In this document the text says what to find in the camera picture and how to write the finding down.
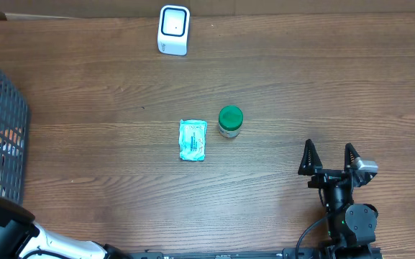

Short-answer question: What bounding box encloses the orange white small packet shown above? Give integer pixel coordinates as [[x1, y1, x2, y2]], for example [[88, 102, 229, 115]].
[[0, 129, 24, 164]]

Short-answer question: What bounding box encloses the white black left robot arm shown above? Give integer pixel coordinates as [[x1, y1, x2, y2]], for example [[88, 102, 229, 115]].
[[0, 197, 131, 259]]

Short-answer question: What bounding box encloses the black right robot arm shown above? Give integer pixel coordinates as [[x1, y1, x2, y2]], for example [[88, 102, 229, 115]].
[[293, 139, 382, 259]]

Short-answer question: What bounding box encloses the green toilet tissue pack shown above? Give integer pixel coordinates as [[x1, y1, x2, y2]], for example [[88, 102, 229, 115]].
[[178, 119, 207, 161]]

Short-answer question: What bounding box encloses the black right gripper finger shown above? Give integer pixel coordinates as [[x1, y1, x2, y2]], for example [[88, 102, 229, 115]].
[[298, 139, 323, 176], [345, 143, 360, 170]]

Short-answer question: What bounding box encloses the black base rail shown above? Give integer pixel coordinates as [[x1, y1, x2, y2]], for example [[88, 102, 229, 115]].
[[128, 247, 383, 259]]

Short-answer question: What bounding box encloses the green lid jar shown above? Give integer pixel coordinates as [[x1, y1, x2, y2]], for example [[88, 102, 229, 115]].
[[218, 105, 244, 138]]

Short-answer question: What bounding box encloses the white barcode scanner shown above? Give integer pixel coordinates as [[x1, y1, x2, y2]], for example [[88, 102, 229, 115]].
[[157, 5, 191, 56]]

